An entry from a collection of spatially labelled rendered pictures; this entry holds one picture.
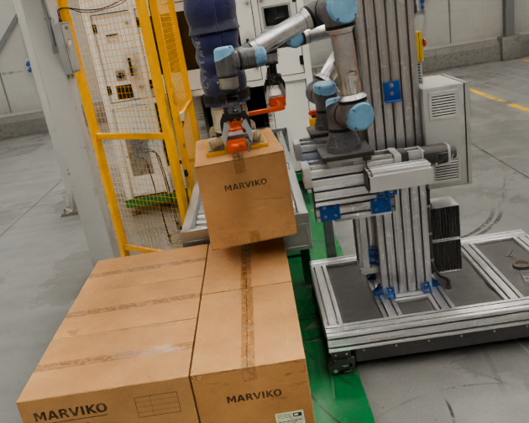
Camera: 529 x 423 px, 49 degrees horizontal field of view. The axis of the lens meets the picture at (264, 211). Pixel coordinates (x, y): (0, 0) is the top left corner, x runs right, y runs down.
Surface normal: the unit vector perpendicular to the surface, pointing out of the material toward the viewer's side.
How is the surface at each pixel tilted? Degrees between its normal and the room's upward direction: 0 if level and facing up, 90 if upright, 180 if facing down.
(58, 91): 90
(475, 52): 90
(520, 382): 0
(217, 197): 89
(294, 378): 90
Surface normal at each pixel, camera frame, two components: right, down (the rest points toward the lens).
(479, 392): -0.15, -0.93
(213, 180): 0.10, 0.30
